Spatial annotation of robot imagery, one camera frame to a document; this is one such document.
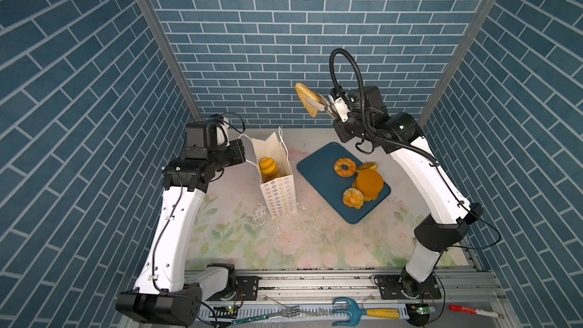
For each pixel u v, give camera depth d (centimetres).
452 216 43
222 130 54
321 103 74
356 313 68
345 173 100
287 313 69
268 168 88
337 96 58
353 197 88
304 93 75
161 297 36
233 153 60
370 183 91
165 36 86
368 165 99
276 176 91
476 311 69
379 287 75
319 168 105
